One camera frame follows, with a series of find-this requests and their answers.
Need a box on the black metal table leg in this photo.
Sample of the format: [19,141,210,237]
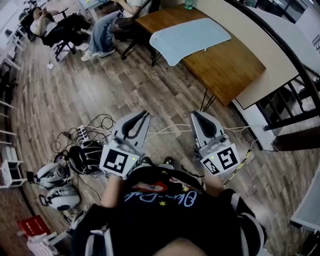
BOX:
[199,87,217,113]
[150,49,163,67]

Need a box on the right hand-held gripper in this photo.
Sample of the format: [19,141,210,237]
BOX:
[189,110,241,178]

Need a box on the person's left forearm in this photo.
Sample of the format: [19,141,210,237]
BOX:
[100,172,126,209]

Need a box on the white shelf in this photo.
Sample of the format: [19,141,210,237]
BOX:
[0,99,28,189]

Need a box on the black stair railing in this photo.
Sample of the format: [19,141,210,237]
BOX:
[223,0,320,132]

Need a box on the white cable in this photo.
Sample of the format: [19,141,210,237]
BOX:
[143,123,193,142]

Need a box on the light blue towel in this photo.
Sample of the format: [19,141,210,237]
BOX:
[149,17,232,67]

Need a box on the brown wooden table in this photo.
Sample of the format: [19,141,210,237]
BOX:
[197,0,300,110]

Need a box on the person's face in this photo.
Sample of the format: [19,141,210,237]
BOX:
[153,237,210,256]

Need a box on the white power strip with cables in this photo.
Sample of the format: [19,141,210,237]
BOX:
[51,113,117,154]

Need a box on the white rounded device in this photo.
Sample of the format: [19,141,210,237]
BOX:
[38,186,81,211]
[34,159,73,189]

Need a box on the yellow black striped strip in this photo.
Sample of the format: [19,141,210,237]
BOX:
[221,149,255,186]

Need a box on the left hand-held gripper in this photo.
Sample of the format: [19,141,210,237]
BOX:
[99,110,153,181]

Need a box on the black headset bundle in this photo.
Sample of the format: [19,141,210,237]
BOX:
[67,140,104,176]

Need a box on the person's black printed t-shirt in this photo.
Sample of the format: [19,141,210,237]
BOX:
[69,165,268,256]

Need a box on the red box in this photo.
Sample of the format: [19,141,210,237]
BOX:
[16,215,52,237]

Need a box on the person's right forearm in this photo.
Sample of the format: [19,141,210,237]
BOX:
[203,173,226,198]

